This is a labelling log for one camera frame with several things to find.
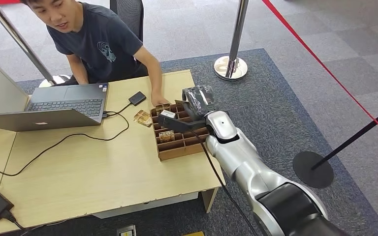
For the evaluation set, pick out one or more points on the red strip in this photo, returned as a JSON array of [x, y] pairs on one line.
[[6, 1]]

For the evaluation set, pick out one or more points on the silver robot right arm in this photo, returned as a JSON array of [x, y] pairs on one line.
[[241, 159]]

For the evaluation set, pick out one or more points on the wooden compartment card tray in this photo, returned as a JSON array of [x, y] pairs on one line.
[[179, 150]]

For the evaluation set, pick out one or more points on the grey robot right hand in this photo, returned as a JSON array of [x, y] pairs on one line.
[[200, 101]]

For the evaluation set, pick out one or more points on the small black external drive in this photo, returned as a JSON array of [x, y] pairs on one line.
[[137, 98]]

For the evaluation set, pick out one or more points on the chrome stanchion with round base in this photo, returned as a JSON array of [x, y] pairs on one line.
[[19, 39], [238, 32]]

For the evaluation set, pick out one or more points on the person's left hand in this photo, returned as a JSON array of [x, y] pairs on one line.
[[159, 99]]

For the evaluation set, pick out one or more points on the grey open laptop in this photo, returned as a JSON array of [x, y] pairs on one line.
[[65, 104]]

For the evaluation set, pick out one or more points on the yellow floor marker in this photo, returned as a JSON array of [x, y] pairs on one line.
[[194, 234]]

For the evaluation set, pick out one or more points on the person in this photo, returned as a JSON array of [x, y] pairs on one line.
[[97, 39]]

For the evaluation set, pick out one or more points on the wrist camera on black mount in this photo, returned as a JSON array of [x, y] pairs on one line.
[[179, 125]]

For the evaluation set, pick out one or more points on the red barrier belt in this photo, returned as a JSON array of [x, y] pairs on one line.
[[324, 65]]

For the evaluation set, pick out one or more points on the black office chair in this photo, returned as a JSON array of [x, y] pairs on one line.
[[130, 16]]

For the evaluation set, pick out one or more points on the metal floor socket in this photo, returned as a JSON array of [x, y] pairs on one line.
[[126, 231]]

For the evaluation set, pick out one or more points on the dark grey carpet rug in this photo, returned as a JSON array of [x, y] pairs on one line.
[[273, 107]]

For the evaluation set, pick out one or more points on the black stanchion with round base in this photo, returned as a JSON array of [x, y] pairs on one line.
[[309, 169]]

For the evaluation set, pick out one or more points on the person's left forearm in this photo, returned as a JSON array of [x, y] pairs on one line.
[[154, 76]]

